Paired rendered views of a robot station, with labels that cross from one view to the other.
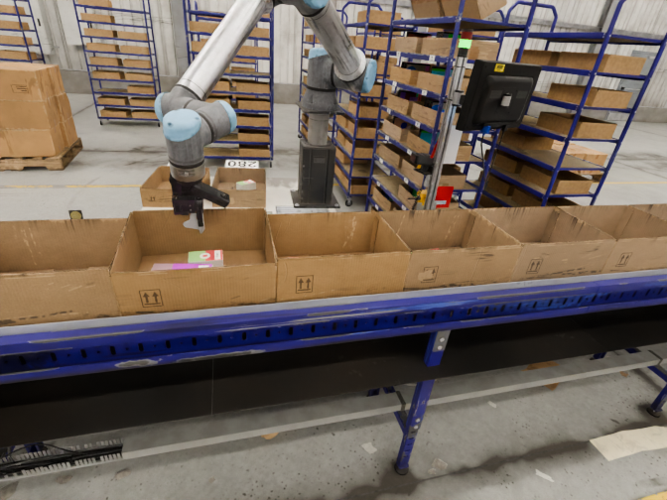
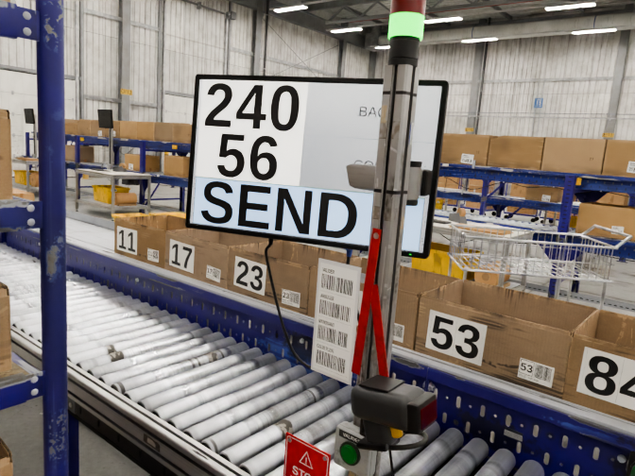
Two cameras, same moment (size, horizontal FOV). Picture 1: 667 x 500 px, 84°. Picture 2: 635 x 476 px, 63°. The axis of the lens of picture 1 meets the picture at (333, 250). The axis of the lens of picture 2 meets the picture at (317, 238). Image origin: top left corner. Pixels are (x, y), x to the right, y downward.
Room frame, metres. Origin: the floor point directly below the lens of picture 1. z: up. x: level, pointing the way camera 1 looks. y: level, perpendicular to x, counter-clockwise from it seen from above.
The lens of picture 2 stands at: (2.49, 0.10, 1.42)
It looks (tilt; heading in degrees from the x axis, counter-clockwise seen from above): 10 degrees down; 236
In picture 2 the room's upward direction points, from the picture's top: 4 degrees clockwise
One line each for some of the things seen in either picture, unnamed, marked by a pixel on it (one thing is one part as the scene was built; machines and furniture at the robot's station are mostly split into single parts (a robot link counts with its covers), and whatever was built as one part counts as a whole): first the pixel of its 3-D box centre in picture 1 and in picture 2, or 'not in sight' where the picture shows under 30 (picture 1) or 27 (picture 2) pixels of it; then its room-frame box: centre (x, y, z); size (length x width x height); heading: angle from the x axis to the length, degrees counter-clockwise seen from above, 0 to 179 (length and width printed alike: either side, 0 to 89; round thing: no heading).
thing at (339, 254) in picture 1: (332, 255); not in sight; (1.04, 0.00, 0.96); 0.39 x 0.29 x 0.17; 107
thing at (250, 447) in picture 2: not in sight; (297, 423); (1.80, -0.94, 0.72); 0.52 x 0.05 x 0.05; 17
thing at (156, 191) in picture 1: (178, 186); not in sight; (1.93, 0.88, 0.80); 0.38 x 0.28 x 0.10; 10
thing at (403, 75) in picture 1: (418, 76); not in sight; (3.13, -0.51, 1.39); 0.40 x 0.30 x 0.10; 15
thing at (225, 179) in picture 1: (240, 186); not in sight; (2.01, 0.56, 0.80); 0.38 x 0.28 x 0.10; 12
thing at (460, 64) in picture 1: (440, 153); (373, 352); (1.96, -0.50, 1.11); 0.12 x 0.05 x 0.88; 107
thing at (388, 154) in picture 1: (405, 155); not in sight; (3.13, -0.52, 0.79); 0.40 x 0.30 x 0.10; 19
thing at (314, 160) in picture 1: (316, 172); not in sight; (2.05, 0.14, 0.91); 0.26 x 0.26 x 0.33; 13
